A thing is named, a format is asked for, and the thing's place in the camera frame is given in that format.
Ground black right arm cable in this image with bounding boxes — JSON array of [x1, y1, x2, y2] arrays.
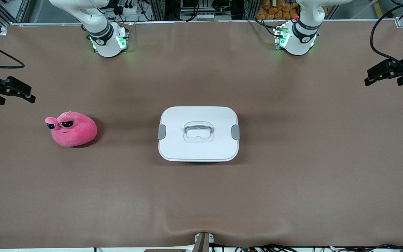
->
[[0, 35, 26, 70]]

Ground brown table mat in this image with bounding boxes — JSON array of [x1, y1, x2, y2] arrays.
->
[[0, 19, 403, 250]]

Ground orange bread pile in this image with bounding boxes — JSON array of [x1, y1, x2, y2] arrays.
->
[[256, 0, 299, 20]]

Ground pink plush toy with eyes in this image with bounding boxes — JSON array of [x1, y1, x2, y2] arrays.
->
[[45, 111, 98, 147]]

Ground white power strip with plugs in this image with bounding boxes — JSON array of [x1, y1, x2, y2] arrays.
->
[[112, 0, 140, 15]]

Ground metal table edge bracket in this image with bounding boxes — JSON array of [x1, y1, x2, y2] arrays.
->
[[193, 232, 214, 252]]

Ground white box lid grey latches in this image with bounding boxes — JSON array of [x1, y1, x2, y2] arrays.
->
[[158, 106, 240, 162]]

